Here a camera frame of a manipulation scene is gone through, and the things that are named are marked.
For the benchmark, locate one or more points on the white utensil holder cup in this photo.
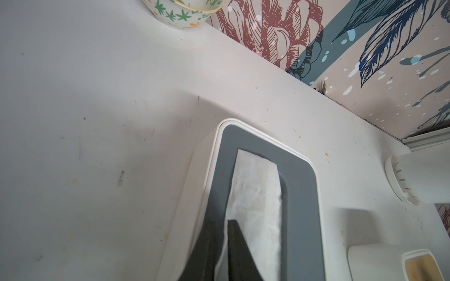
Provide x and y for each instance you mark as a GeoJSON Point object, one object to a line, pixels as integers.
{"type": "Point", "coordinates": [422, 176]}

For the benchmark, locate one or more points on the grey tissue box lid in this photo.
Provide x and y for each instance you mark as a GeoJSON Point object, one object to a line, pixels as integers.
{"type": "Point", "coordinates": [301, 241]}

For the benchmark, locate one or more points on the bamboo tissue box lid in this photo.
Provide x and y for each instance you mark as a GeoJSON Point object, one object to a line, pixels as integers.
{"type": "Point", "coordinates": [420, 265]}

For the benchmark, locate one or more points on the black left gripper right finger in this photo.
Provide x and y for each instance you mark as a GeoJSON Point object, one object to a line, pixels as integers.
{"type": "Point", "coordinates": [241, 266]}

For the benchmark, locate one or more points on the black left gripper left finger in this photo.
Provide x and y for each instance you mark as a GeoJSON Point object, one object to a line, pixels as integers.
{"type": "Point", "coordinates": [201, 264]}

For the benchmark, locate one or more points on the floral ceramic bowl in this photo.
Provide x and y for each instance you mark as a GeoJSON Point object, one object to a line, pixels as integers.
{"type": "Point", "coordinates": [182, 14]}

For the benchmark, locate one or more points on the aluminium frame post right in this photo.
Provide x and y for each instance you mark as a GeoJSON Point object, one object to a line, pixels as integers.
{"type": "Point", "coordinates": [427, 140]}

